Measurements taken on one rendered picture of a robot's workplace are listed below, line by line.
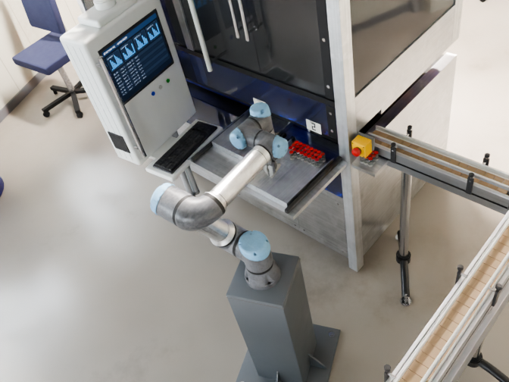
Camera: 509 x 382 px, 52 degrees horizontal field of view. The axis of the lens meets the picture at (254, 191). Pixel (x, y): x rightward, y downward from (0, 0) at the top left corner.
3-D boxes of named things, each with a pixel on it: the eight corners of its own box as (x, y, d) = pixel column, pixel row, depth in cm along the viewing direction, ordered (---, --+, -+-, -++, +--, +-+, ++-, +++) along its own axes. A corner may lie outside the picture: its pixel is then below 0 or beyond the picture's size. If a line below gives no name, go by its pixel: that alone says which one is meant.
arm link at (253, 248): (260, 278, 204) (254, 258, 195) (235, 263, 212) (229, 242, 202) (279, 257, 210) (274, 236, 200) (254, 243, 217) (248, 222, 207)
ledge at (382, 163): (368, 149, 248) (368, 146, 246) (391, 159, 240) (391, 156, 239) (351, 167, 242) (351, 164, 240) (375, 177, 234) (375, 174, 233)
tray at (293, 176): (291, 144, 257) (291, 138, 255) (334, 163, 242) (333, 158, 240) (245, 186, 243) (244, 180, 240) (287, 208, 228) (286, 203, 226)
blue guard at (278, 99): (99, 41, 345) (88, 15, 333) (338, 139, 236) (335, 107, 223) (98, 41, 345) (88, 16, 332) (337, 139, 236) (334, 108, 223)
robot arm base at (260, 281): (274, 293, 210) (270, 280, 203) (240, 286, 215) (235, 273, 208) (285, 263, 219) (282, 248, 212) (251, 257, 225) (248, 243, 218)
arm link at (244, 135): (248, 140, 185) (266, 123, 190) (225, 131, 191) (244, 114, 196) (252, 156, 190) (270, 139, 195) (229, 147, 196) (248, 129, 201)
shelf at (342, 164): (251, 110, 286) (250, 107, 284) (357, 155, 246) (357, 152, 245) (188, 161, 265) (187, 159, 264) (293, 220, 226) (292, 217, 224)
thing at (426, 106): (227, 84, 462) (203, -11, 400) (444, 170, 345) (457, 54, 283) (142, 149, 419) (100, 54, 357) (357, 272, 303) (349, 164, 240)
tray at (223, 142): (257, 110, 281) (255, 104, 279) (293, 125, 267) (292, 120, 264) (213, 146, 267) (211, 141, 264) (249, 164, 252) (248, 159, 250)
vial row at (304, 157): (291, 151, 253) (290, 145, 249) (320, 165, 243) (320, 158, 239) (288, 154, 252) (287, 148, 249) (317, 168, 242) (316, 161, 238)
